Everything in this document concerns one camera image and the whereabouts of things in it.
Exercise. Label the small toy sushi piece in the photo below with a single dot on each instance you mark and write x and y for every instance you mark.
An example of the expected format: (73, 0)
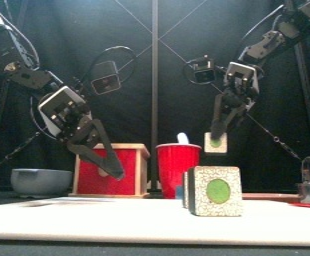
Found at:
(216, 144)

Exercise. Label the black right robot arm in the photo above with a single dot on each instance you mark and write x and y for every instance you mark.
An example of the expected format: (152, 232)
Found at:
(280, 35)

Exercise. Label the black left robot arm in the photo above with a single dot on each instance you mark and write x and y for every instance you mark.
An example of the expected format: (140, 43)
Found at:
(15, 56)

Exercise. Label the white cutting board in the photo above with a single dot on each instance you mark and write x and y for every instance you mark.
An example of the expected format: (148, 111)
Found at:
(118, 221)

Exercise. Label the large toy sushi roll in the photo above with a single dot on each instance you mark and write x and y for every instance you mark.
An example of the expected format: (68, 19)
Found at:
(219, 191)

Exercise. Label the red plate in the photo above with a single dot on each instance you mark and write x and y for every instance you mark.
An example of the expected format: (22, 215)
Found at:
(269, 196)

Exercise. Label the red wooden box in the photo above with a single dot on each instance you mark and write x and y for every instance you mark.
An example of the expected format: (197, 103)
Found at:
(102, 180)

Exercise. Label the grey bowl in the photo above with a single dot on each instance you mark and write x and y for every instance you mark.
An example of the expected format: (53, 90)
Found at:
(41, 181)

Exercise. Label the red plastic cup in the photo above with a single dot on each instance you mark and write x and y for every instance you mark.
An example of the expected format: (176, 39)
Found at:
(178, 170)

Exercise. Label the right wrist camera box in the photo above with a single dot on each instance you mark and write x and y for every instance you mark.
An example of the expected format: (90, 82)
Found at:
(204, 71)

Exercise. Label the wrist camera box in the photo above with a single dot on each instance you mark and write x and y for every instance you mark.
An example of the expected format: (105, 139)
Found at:
(204, 71)
(105, 78)

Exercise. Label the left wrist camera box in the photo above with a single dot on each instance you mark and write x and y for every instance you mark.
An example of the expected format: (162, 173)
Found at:
(105, 78)

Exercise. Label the vertical metal frame pole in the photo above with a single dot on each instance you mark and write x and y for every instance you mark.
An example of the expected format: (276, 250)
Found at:
(154, 83)

